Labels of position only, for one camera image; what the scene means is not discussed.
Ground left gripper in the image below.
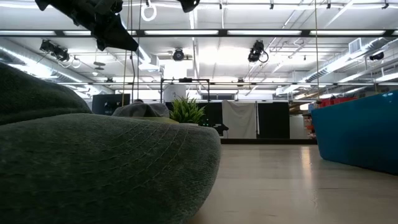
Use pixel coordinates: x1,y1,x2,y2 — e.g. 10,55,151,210
70,0,139,52

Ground blue-grey baseball cap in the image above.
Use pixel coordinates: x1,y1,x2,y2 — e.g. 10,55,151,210
111,101,171,119

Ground dark grey baseball cap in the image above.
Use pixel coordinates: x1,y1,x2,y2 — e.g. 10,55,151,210
0,62,93,126
0,113,222,224

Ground black computer monitor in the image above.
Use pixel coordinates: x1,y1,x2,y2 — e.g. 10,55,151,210
91,93,131,116

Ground green plant in white pot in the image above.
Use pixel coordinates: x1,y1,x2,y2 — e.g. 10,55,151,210
169,95,206,127

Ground grey hanging cloth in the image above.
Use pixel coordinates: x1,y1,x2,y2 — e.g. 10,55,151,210
221,100,259,139

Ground red storage bins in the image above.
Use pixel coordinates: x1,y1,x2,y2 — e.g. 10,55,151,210
318,96,359,108

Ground teal blue plastic bin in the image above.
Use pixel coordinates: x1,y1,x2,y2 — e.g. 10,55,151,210
310,90,398,175

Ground tan hanging cord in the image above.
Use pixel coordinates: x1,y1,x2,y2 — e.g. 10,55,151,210
121,0,131,107
313,0,320,102

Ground white cable ring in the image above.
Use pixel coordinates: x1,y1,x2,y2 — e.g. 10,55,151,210
140,0,158,22

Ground black overhead camera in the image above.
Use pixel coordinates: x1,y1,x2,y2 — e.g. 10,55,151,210
177,0,201,14

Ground black metal stand frame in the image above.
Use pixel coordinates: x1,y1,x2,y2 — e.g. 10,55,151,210
160,77,211,104

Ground black overhead frame bar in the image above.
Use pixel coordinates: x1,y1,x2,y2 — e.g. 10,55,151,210
0,28,398,38

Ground black aluminium table frame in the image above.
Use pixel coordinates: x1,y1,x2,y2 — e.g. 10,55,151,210
220,138,318,146

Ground silver ventilation duct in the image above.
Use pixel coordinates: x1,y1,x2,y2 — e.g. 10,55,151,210
303,36,398,84

